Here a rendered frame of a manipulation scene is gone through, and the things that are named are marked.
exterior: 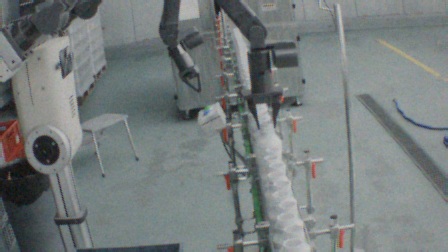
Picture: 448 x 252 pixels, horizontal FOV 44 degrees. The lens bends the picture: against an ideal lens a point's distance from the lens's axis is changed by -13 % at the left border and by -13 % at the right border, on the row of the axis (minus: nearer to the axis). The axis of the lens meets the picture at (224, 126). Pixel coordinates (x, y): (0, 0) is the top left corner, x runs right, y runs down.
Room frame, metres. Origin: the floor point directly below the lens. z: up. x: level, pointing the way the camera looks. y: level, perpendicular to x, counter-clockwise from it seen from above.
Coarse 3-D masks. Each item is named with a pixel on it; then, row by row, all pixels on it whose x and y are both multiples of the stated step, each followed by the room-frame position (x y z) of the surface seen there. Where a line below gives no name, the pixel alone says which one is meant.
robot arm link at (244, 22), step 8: (216, 0) 1.53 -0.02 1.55; (224, 0) 1.52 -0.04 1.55; (232, 0) 1.52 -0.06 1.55; (240, 0) 1.52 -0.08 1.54; (224, 8) 1.52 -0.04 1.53; (232, 8) 1.52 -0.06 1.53; (240, 8) 1.52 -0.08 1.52; (248, 8) 1.52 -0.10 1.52; (232, 16) 1.52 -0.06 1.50; (240, 16) 1.51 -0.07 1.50; (248, 16) 1.51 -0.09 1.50; (256, 16) 1.51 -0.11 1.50; (240, 24) 1.51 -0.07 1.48; (248, 24) 1.51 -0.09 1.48; (256, 24) 1.51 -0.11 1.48; (248, 32) 1.51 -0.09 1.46; (264, 32) 1.51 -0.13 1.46; (248, 40) 1.51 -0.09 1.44; (264, 40) 1.51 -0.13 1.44
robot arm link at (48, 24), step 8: (56, 0) 1.50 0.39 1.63; (64, 0) 1.52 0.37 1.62; (72, 0) 1.52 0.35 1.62; (48, 8) 1.50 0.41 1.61; (56, 8) 1.50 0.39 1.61; (64, 8) 1.50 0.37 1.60; (40, 16) 1.50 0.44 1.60; (48, 16) 1.50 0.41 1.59; (56, 16) 1.50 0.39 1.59; (40, 24) 1.50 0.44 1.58; (48, 24) 1.50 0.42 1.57; (56, 24) 1.50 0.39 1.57; (64, 24) 1.59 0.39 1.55; (40, 32) 1.50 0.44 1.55; (48, 32) 1.50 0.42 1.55
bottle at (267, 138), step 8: (264, 128) 1.53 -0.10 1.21; (272, 128) 1.53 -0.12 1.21; (264, 136) 1.53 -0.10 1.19; (272, 136) 1.53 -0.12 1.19; (256, 144) 1.54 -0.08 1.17; (264, 144) 1.52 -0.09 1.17; (272, 144) 1.51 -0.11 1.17; (280, 144) 1.53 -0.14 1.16; (256, 152) 1.53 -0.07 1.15; (264, 152) 1.51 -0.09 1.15
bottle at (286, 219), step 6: (282, 216) 1.09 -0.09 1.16; (288, 216) 1.09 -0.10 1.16; (294, 216) 1.07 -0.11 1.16; (282, 222) 1.06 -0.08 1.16; (288, 222) 1.05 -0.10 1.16; (294, 222) 1.06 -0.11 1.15; (282, 228) 1.06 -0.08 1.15; (276, 234) 1.07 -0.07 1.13; (282, 234) 1.06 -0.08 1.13; (276, 240) 1.06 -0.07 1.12; (282, 240) 1.05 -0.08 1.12; (276, 246) 1.05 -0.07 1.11; (282, 246) 1.05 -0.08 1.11
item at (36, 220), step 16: (16, 160) 3.50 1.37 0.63; (0, 176) 3.35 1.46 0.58; (16, 176) 3.48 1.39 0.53; (32, 176) 3.13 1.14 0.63; (0, 192) 3.17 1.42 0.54; (16, 192) 3.11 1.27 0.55; (32, 192) 3.13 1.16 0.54; (48, 192) 3.21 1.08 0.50; (16, 208) 3.12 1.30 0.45; (32, 208) 3.13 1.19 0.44; (48, 208) 3.19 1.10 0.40; (16, 224) 3.14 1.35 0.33; (32, 224) 3.12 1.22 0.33; (48, 224) 3.17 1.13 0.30; (32, 240) 3.13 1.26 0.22; (48, 240) 3.16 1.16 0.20
